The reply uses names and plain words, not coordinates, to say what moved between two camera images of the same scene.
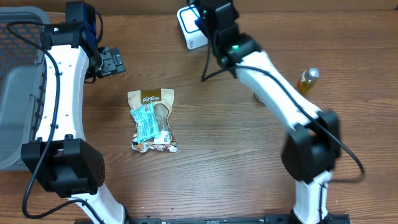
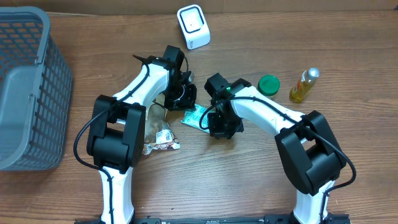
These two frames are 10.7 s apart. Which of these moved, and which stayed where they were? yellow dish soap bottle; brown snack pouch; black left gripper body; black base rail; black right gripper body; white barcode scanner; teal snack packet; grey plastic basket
Moved: black left gripper body; black right gripper body; teal snack packet
Stayed: black base rail; yellow dish soap bottle; grey plastic basket; brown snack pouch; white barcode scanner
